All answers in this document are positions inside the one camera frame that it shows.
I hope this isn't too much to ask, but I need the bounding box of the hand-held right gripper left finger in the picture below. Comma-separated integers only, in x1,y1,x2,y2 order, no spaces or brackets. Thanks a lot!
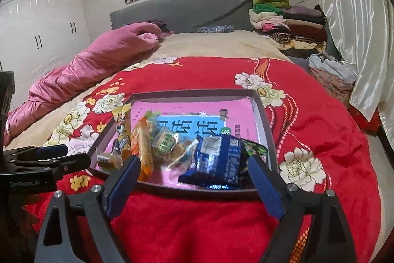
34,155,142,263

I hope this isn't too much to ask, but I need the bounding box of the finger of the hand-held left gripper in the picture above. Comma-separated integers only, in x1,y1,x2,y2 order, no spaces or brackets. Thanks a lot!
6,153,91,180
3,144,69,160

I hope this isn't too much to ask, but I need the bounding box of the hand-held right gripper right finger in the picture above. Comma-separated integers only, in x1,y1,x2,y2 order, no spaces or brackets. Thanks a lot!
248,154,358,263

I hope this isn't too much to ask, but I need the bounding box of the brown candy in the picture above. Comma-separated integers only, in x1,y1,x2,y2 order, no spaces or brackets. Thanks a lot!
97,150,124,171

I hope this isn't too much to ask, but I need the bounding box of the green and black snack packet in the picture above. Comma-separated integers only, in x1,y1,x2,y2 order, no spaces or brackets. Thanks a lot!
240,140,268,174

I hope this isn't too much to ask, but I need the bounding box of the orange rice cracker packet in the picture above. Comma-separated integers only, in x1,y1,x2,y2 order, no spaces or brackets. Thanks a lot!
131,117,154,181

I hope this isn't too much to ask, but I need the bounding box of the blue snack packet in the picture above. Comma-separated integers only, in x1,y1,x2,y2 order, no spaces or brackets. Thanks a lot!
179,134,244,190

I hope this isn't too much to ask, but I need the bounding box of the yellow cartoon snack packet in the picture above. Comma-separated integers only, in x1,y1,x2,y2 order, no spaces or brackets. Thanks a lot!
112,104,133,160

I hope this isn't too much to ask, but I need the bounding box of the green candy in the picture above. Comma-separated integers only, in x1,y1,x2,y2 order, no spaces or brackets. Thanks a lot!
152,130,179,156

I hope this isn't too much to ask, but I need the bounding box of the clear round candy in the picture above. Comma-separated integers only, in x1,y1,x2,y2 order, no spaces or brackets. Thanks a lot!
166,140,199,172

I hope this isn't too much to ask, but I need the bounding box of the dark shallow cardboard box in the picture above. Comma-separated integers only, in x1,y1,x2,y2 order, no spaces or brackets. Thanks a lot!
87,90,279,200

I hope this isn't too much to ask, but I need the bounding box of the dark wooden furniture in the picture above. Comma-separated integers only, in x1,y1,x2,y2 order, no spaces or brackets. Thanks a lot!
0,70,16,149

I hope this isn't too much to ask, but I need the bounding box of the red floral blanket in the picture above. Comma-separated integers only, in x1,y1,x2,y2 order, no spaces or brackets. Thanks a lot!
26,56,379,263

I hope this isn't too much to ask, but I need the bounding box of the pink and blue book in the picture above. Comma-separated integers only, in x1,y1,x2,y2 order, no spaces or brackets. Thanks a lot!
98,100,259,186

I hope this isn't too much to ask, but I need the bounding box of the pink quilt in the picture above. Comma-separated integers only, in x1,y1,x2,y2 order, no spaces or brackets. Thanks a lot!
4,23,174,139

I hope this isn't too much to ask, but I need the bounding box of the pink floral fabric bag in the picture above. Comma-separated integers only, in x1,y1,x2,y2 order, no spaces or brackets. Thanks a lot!
309,69,354,106

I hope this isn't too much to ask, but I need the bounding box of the red cloth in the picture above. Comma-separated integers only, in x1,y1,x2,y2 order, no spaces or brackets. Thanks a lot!
348,106,382,132

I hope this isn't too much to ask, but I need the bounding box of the white wardrobe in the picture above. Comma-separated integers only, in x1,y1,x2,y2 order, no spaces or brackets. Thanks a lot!
0,0,93,88

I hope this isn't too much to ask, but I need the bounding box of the light blue cloth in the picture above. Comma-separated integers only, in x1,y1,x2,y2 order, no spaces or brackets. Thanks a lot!
308,53,358,82

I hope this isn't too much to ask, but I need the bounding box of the beige bed sheet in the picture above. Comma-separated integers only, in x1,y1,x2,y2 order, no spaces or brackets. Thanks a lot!
6,29,293,149

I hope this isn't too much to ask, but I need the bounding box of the stack of folded clothes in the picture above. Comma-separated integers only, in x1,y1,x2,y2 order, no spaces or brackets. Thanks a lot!
249,0,327,51

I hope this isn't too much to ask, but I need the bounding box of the blue patterned cloth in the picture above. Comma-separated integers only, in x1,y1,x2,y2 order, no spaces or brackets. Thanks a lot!
197,24,233,33

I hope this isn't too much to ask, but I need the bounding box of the dark purple cloth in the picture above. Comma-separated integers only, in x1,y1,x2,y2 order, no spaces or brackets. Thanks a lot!
146,19,174,34

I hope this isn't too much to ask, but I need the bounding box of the grey padded headboard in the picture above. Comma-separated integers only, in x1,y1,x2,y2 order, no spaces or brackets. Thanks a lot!
110,0,256,34

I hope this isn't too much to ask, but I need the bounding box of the white satin curtain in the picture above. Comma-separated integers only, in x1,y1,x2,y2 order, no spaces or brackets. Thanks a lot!
314,0,394,134

